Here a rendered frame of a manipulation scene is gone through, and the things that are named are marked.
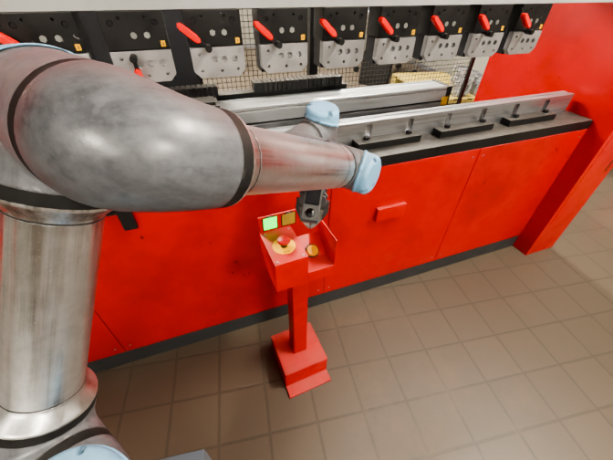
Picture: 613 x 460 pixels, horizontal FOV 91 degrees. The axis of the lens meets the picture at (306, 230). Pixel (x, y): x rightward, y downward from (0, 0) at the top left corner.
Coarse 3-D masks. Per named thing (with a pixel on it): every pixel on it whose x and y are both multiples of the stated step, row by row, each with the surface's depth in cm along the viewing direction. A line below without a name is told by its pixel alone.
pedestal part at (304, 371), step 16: (272, 336) 141; (288, 336) 141; (288, 352) 135; (304, 352) 135; (320, 352) 135; (288, 368) 129; (304, 368) 130; (320, 368) 137; (288, 384) 134; (304, 384) 135; (320, 384) 135
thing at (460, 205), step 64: (384, 192) 130; (448, 192) 146; (512, 192) 165; (128, 256) 106; (192, 256) 116; (256, 256) 128; (384, 256) 161; (448, 256) 186; (128, 320) 125; (192, 320) 139; (256, 320) 157
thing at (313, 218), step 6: (306, 192) 74; (312, 192) 74; (318, 192) 74; (306, 198) 74; (312, 198) 74; (318, 198) 74; (306, 204) 74; (312, 204) 74; (318, 204) 74; (306, 210) 73; (312, 210) 73; (318, 210) 73; (300, 216) 73; (306, 216) 73; (312, 216) 73; (318, 216) 73; (306, 222) 74; (312, 222) 73
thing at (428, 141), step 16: (496, 128) 140; (512, 128) 141; (528, 128) 141; (544, 128) 141; (560, 128) 145; (576, 128) 150; (400, 144) 126; (416, 144) 126; (432, 144) 126; (448, 144) 126; (464, 144) 129; (480, 144) 133; (496, 144) 136; (384, 160) 119; (400, 160) 122
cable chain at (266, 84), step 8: (256, 80) 137; (264, 80) 136; (272, 80) 137; (280, 80) 137; (288, 80) 138; (296, 80) 139; (304, 80) 141; (312, 80) 142; (320, 80) 143; (328, 80) 144; (336, 80) 145; (256, 88) 135; (264, 88) 136; (272, 88) 137; (280, 88) 138; (288, 88) 140; (296, 88) 141
